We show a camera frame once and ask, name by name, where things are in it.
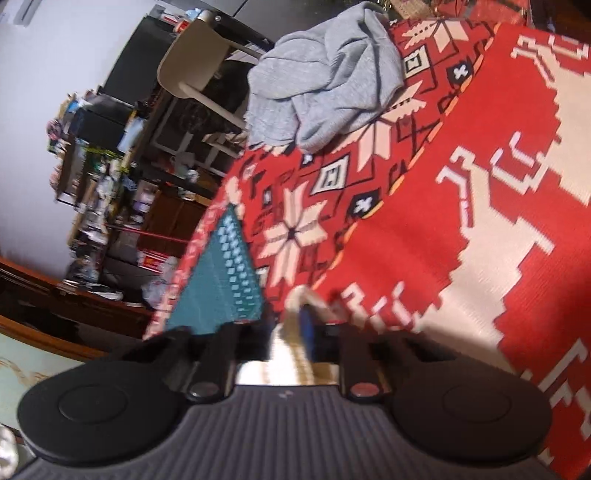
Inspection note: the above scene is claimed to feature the green cutting mat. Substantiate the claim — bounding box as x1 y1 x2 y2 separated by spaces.
170 202 267 334

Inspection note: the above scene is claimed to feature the red patterned blanket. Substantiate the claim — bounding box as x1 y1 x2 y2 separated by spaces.
142 18 591 480

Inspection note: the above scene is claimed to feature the beige chair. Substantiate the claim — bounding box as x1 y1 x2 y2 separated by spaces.
156 17 279 136

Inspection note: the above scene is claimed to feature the red and white box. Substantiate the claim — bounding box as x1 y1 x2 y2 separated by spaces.
137 248 179 274

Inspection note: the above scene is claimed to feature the brown wooden drawer cabinet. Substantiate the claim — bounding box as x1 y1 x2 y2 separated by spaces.
134 187 218 259

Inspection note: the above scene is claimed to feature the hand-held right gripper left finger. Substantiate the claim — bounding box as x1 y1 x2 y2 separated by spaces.
117 320 273 402

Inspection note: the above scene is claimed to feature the grey garment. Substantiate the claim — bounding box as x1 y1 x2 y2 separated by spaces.
244 1 408 154

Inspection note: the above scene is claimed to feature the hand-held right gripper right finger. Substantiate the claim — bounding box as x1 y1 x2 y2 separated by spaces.
299 308 455 401

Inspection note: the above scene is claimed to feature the white knit sweater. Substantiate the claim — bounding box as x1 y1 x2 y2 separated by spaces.
235 284 352 387

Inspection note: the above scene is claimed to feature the red broom handle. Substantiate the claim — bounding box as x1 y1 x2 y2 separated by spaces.
103 220 191 244

